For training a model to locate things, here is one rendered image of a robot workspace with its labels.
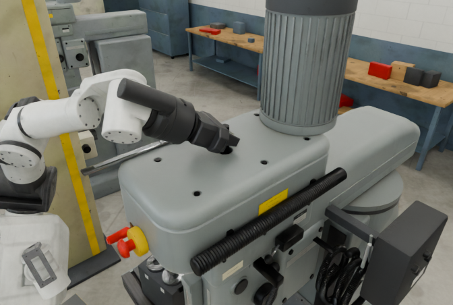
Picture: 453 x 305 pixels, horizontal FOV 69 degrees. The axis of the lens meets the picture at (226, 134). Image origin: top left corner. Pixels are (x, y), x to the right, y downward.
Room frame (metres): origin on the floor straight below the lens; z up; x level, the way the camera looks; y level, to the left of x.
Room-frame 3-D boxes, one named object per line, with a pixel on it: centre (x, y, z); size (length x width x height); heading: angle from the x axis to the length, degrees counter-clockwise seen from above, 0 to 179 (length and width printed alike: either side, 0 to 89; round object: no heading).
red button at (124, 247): (0.47, 0.20, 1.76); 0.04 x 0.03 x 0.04; 40
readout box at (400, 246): (0.57, -0.44, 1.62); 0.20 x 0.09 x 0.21; 130
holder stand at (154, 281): (0.94, 0.26, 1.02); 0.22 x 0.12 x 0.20; 50
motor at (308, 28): (0.79, -0.19, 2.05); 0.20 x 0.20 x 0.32
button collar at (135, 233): (0.49, 0.18, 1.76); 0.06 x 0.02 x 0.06; 40
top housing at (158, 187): (0.65, -0.01, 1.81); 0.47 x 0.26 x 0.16; 130
